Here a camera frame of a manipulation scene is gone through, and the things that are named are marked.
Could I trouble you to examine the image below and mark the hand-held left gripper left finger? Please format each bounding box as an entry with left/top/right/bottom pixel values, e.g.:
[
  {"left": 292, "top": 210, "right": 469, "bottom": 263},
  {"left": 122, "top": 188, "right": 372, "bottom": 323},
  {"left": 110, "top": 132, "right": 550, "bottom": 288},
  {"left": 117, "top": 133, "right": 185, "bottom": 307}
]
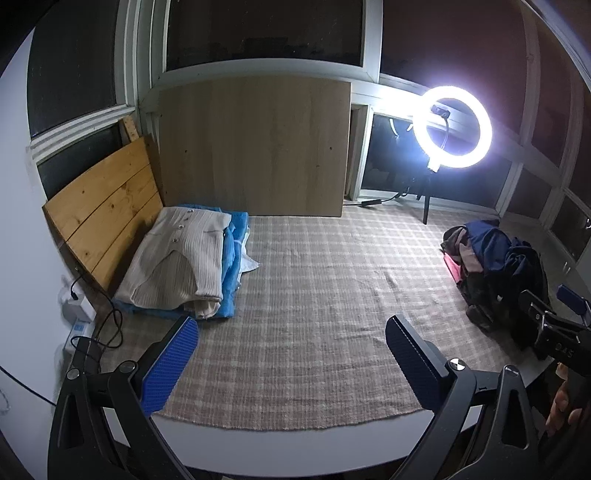
[{"left": 46, "top": 316, "right": 200, "bottom": 480}]

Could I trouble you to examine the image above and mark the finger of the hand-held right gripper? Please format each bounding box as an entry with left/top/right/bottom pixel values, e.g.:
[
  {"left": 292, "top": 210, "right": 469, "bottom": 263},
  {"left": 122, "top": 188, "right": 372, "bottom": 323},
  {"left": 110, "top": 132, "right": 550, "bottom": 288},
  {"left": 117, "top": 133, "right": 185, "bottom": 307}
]
[
  {"left": 517, "top": 290, "right": 561, "bottom": 325},
  {"left": 556, "top": 284, "right": 591, "bottom": 325}
]

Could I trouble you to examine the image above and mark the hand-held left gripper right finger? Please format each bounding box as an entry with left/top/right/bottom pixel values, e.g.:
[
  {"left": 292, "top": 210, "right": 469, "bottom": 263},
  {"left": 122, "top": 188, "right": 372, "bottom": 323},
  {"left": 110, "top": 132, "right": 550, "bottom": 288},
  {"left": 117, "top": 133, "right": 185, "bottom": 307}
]
[{"left": 385, "top": 315, "right": 543, "bottom": 480}]

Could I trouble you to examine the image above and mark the navy blue garment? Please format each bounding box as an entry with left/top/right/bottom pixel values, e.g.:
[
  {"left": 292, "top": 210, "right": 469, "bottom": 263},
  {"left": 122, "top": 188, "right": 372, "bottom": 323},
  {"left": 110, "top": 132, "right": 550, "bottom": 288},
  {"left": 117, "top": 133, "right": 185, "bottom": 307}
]
[{"left": 462, "top": 219, "right": 541, "bottom": 296}]

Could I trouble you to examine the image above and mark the person's right hand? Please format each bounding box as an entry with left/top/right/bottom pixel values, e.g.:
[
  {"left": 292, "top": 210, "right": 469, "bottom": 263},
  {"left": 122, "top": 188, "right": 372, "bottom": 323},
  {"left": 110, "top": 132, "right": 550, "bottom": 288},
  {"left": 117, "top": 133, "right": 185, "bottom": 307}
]
[{"left": 545, "top": 364, "right": 585, "bottom": 439}]

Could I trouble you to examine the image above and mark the black yellow striped garment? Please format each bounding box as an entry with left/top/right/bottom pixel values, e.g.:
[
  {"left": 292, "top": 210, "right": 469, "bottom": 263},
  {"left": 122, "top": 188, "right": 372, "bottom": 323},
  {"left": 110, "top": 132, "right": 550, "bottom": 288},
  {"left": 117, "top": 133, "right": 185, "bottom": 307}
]
[{"left": 464, "top": 240, "right": 550, "bottom": 361}]

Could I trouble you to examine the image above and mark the beige knit sweater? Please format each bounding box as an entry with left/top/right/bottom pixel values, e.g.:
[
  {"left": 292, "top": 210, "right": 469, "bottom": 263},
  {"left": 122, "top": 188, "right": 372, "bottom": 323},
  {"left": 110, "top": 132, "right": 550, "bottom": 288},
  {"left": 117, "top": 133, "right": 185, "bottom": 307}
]
[{"left": 113, "top": 207, "right": 232, "bottom": 319}]

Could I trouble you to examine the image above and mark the white power strip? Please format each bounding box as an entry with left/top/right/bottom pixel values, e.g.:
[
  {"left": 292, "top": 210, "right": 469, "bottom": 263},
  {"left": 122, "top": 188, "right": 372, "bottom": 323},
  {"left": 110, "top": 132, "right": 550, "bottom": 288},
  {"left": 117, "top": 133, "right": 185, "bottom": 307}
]
[{"left": 58, "top": 277, "right": 98, "bottom": 365}]

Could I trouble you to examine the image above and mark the plaid blanket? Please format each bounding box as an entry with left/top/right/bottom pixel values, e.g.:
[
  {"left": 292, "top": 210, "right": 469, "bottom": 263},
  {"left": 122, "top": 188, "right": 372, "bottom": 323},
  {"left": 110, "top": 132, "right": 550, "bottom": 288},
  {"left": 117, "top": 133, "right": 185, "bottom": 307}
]
[{"left": 95, "top": 203, "right": 546, "bottom": 418}]

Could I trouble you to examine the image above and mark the light blue folded garment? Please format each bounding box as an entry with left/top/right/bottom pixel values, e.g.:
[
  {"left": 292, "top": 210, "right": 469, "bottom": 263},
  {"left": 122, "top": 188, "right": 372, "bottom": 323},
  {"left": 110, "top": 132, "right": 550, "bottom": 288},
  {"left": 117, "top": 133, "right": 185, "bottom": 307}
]
[{"left": 111, "top": 203, "right": 250, "bottom": 319}]

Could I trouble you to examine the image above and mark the white folded garment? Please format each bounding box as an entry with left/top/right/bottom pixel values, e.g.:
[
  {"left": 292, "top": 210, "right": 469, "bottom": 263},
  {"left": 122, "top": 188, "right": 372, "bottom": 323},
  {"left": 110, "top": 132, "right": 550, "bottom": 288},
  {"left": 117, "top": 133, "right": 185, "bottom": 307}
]
[{"left": 238, "top": 231, "right": 262, "bottom": 273}]

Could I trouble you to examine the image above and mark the black tripod stand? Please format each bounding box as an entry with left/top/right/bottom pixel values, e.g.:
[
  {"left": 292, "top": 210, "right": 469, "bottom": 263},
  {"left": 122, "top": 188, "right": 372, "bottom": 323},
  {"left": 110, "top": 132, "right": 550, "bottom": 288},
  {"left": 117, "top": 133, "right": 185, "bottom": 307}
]
[{"left": 406, "top": 166, "right": 437, "bottom": 225}]

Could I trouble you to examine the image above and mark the pine plank board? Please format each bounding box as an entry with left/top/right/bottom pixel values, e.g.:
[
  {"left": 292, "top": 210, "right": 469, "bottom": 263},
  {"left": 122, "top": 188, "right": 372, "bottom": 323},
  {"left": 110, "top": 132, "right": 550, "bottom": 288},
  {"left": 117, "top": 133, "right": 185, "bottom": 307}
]
[{"left": 42, "top": 136, "right": 164, "bottom": 301}]

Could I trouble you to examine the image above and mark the large light wooden board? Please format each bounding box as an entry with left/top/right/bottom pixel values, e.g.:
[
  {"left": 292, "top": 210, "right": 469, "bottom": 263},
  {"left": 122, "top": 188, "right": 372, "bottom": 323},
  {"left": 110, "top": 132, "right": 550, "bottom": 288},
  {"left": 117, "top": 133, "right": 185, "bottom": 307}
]
[{"left": 157, "top": 76, "right": 352, "bottom": 219}]

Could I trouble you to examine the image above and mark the black ring light cable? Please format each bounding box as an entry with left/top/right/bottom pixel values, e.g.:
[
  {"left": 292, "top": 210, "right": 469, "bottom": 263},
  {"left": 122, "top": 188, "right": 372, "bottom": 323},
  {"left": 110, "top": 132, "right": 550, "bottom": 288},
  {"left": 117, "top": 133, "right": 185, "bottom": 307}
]
[{"left": 344, "top": 185, "right": 416, "bottom": 207}]

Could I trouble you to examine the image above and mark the white window frame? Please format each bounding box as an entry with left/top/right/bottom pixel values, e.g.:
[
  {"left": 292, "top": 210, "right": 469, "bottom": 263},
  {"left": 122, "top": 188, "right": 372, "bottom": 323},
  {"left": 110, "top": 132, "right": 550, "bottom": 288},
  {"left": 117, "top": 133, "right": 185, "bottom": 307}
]
[{"left": 23, "top": 0, "right": 591, "bottom": 278}]

